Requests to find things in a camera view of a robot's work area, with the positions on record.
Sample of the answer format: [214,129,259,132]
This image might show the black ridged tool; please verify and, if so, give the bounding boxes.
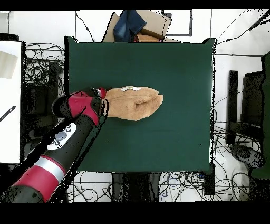
[0,105,16,122]

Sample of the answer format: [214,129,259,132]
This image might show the beige block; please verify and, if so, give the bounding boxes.
[0,50,18,80]

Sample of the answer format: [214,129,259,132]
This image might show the dark green table cloth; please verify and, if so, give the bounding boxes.
[64,35,217,175]

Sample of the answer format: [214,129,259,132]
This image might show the black looped cables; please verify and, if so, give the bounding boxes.
[24,42,65,85]

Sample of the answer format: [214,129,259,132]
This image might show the wide black stand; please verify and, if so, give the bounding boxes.
[240,70,265,140]

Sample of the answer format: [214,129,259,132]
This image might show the white desk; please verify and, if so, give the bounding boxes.
[0,40,22,164]

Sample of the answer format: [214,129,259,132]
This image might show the narrow black post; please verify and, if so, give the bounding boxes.
[225,70,238,145]

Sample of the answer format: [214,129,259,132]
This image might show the small black box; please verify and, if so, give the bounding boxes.
[203,163,216,195]

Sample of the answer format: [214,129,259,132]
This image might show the tan terry towel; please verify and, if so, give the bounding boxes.
[104,85,164,122]

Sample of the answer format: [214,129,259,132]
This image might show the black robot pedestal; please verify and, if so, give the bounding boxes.
[111,172,161,202]

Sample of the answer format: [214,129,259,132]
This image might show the black rectangular floor frame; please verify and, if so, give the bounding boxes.
[161,9,193,37]

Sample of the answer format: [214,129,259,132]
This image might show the blue jeans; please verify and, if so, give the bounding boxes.
[112,9,148,43]

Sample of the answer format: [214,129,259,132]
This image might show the black equipment rack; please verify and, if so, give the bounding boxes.
[22,61,60,138]

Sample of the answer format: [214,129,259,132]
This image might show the tan towel in box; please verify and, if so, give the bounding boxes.
[137,33,161,43]

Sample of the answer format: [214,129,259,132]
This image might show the cardboard box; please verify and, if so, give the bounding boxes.
[102,9,181,43]

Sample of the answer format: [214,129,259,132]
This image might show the black cable tangle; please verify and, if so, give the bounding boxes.
[162,121,262,202]

